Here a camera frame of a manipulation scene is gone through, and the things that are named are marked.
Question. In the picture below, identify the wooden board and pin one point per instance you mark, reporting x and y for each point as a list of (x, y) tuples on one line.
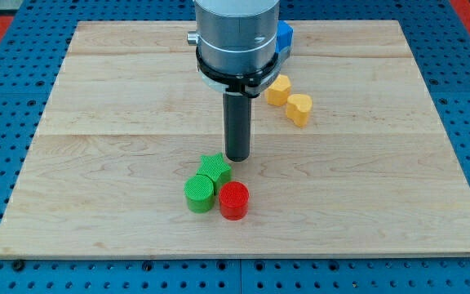
[(372, 175)]

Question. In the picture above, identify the green cylinder block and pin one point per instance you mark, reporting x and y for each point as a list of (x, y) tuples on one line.
[(199, 194)]

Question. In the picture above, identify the blue block behind arm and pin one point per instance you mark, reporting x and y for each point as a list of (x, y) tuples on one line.
[(284, 36)]

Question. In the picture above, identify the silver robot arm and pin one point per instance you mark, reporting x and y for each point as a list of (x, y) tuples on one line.
[(235, 44)]

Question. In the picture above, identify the green star block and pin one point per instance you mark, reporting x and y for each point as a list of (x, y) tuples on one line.
[(216, 169)]

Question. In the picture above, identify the yellow heart block rear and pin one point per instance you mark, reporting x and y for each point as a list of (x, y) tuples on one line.
[(278, 92)]

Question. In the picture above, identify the yellow heart block front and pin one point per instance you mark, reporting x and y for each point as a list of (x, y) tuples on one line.
[(298, 109)]

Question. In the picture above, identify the red cylinder block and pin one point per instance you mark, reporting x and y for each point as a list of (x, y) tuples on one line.
[(233, 200)]

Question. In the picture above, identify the yellow heart block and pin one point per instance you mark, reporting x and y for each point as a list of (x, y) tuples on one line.
[(278, 92), (298, 109)]

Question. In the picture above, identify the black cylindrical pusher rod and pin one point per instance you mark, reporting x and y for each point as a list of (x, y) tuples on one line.
[(237, 127)]

